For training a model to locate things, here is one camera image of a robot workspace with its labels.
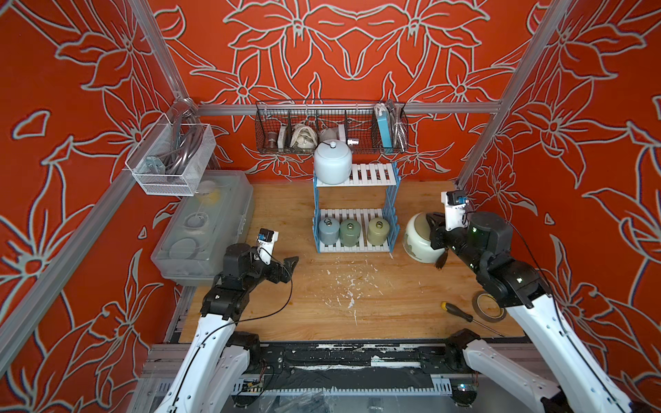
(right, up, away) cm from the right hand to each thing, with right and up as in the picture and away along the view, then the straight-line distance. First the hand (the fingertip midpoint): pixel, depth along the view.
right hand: (426, 212), depth 66 cm
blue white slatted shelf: (-12, +12, +20) cm, 26 cm away
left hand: (-39, -12, +11) cm, 43 cm away
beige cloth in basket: (-35, +27, +25) cm, 50 cm away
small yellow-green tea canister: (-7, -8, +26) cm, 28 cm away
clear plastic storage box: (-69, -12, +14) cm, 72 cm away
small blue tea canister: (-26, -8, +27) cm, 38 cm away
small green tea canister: (-18, -7, +25) cm, 31 cm away
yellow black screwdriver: (+15, -32, +16) cm, 39 cm away
